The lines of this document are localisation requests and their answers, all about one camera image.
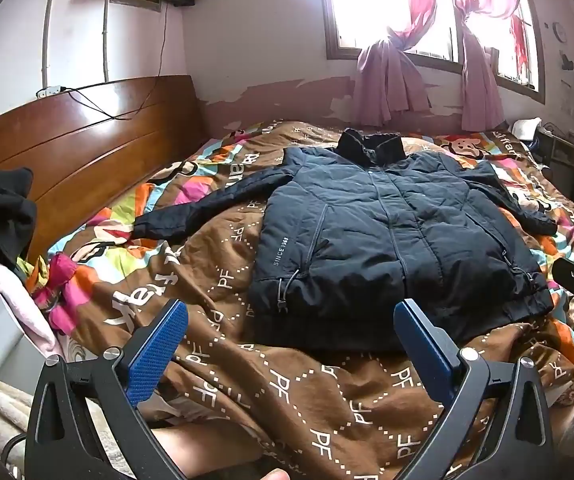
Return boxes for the window with dark frame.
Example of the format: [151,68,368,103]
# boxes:
[319,0,548,106]

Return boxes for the person's leg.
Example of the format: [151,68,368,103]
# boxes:
[149,422,293,480]

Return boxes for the pink curtain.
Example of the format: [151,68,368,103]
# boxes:
[351,0,440,128]
[444,0,530,132]

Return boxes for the cluttered dark desk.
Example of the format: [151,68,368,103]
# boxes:
[532,122,574,221]

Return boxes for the black cable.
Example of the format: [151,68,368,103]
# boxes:
[60,2,169,122]

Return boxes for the wooden headboard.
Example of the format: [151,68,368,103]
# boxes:
[0,75,208,266]

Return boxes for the white wall pipe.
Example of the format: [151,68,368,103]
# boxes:
[100,0,114,84]
[40,0,64,91]

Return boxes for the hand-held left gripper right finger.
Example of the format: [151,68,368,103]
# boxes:
[393,299,554,480]

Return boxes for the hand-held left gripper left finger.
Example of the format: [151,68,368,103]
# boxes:
[24,299,190,480]

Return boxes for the brown printed blanket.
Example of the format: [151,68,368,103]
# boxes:
[17,119,574,480]

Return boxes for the black padded jacket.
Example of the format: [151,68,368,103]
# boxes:
[132,128,558,352]

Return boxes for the white cloth bundle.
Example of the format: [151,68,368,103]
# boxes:
[511,118,542,142]

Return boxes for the pink towel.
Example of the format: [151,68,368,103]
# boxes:
[0,260,62,358]

